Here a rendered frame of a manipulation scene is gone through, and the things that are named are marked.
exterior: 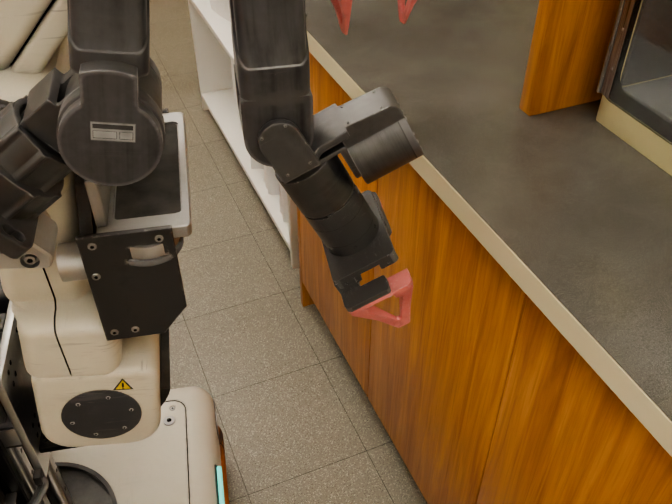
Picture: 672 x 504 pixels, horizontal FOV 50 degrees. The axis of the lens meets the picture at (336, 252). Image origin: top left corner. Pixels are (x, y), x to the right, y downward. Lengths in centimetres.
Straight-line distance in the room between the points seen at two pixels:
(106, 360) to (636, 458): 65
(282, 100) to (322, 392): 143
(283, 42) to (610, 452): 64
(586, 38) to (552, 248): 39
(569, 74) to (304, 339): 115
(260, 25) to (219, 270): 178
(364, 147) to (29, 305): 50
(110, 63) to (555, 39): 77
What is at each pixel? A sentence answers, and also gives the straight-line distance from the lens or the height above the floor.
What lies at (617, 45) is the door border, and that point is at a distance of 115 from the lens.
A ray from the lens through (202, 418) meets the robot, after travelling 157.
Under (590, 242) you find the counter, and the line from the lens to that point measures 97.
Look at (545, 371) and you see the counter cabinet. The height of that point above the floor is 78.
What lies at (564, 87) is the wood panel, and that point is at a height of 98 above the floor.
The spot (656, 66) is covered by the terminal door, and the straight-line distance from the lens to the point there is 110.
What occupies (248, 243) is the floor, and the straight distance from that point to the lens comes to 238.
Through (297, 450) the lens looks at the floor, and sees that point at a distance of 183.
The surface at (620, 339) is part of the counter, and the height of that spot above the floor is 94.
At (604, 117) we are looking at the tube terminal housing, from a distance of 121.
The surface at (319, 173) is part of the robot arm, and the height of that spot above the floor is 117.
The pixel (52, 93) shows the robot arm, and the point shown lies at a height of 126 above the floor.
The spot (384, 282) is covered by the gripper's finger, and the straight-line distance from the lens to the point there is 67.
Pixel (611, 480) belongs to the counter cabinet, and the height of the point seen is 74.
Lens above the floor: 153
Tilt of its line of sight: 41 degrees down
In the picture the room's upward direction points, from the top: straight up
